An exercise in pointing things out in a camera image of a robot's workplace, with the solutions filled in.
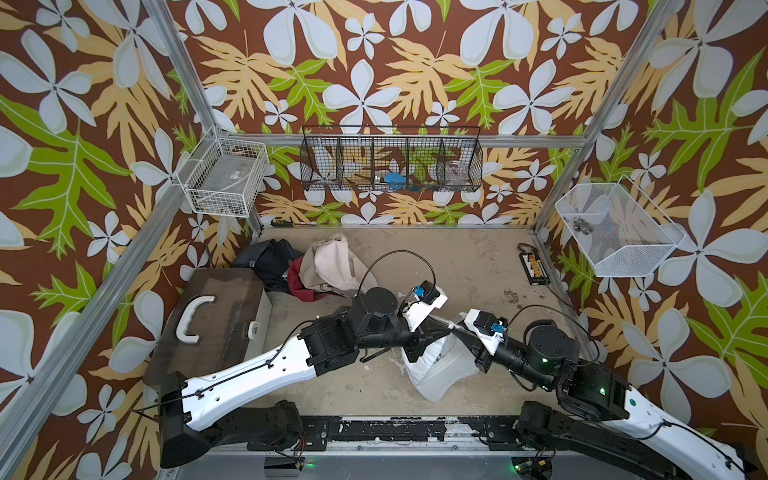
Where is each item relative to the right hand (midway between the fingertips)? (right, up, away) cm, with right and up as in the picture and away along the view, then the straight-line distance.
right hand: (451, 322), depth 62 cm
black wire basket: (-11, +47, +37) cm, 61 cm away
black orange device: (+41, +11, +45) cm, 62 cm away
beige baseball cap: (-38, +8, +31) cm, 50 cm away
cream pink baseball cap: (-27, +10, +26) cm, 39 cm away
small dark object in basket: (+43, +23, +22) cm, 53 cm away
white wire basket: (-60, +37, +23) cm, 75 cm away
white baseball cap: (+1, -15, +13) cm, 19 cm away
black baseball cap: (-54, +13, +39) cm, 68 cm away
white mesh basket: (+52, +21, +20) cm, 60 cm away
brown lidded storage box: (-60, -4, +21) cm, 64 cm away
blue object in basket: (-10, +39, +34) cm, 53 cm away
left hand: (-1, -1, -3) cm, 3 cm away
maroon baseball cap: (-41, +5, +29) cm, 51 cm away
